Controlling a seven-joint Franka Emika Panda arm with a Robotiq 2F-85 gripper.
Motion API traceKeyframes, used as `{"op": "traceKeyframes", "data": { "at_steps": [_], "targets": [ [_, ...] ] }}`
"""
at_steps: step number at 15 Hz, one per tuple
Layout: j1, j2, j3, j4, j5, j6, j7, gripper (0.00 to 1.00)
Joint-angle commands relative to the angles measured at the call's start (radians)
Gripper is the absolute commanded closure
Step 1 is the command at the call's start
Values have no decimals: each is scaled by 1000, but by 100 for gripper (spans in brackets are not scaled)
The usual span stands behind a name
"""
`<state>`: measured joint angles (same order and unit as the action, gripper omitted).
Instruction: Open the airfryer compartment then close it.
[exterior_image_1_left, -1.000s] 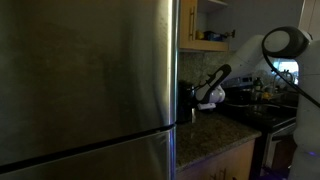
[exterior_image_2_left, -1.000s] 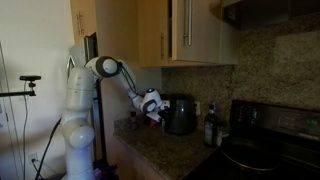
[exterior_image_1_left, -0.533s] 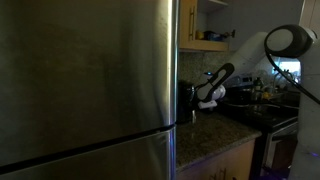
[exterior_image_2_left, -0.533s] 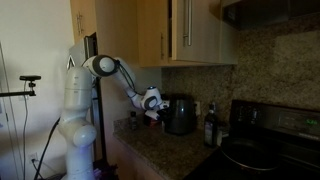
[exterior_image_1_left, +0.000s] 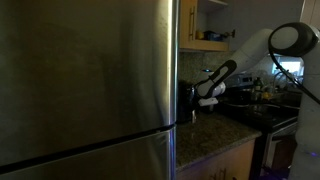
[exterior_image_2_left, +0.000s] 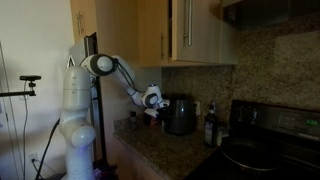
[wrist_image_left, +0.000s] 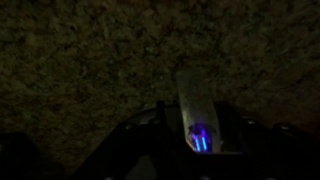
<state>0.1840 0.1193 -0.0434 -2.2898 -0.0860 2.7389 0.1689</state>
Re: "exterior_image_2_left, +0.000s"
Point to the closed wooden cabinet door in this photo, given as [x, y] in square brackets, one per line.
[151, 33]

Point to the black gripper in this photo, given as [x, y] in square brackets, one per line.
[162, 113]

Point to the black frying pan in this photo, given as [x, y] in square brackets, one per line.
[248, 155]

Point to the white backsplash outlet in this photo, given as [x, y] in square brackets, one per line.
[197, 108]

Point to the white wall outlet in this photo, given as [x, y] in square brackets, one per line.
[32, 157]

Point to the black camera on stand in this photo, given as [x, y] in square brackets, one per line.
[30, 78]

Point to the stainless steel fridge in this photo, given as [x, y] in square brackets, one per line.
[100, 116]

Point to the dark glass oil bottle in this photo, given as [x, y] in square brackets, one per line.
[210, 128]

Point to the black kitchen stove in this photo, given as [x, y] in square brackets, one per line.
[283, 133]

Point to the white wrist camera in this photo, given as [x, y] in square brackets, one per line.
[151, 112]

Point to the wooden upper cabinet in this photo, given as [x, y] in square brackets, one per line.
[150, 33]

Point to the dark red box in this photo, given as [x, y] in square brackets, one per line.
[149, 120]

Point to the black air fryer basket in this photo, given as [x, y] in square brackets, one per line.
[180, 126]

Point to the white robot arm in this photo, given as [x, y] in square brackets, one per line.
[76, 100]

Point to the small dark spice bottle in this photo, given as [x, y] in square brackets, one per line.
[133, 121]

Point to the open wooden cabinet door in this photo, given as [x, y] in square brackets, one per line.
[203, 30]

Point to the black range hood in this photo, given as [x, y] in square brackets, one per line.
[266, 13]

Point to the wooden cabinet above fridge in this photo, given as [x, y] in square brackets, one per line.
[83, 16]

